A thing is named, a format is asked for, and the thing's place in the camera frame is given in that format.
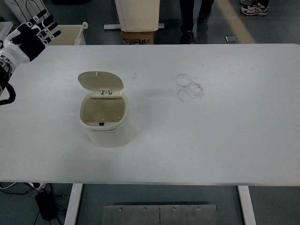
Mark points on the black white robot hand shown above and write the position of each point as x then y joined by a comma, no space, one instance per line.
29,39

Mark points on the cream lidded trash can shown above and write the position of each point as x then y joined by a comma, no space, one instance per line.
104,113

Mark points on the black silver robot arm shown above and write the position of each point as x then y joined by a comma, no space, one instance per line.
6,70

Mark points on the white black panel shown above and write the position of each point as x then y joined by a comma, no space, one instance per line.
20,11

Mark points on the cream plastic bin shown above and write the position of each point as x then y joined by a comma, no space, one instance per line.
70,34

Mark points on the grey metal floor bar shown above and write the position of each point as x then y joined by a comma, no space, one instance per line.
118,27

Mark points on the brown cardboard box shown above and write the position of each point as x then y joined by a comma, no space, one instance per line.
137,38

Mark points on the black power adapter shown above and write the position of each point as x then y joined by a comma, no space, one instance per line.
46,206

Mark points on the black shoe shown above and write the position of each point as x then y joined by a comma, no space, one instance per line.
187,38

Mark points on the dark trouser legs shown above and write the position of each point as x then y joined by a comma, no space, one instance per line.
187,13

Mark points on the left white table leg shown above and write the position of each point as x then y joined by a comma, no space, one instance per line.
73,205

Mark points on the white table leg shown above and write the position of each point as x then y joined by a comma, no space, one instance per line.
73,205
246,205

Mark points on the metal floor plate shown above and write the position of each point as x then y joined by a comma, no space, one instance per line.
205,214

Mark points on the grey floor outlet plate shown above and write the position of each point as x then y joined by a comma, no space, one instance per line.
231,39

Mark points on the white sneaker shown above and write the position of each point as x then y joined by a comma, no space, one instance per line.
256,9

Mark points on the right white table leg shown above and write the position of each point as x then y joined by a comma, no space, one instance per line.
246,205

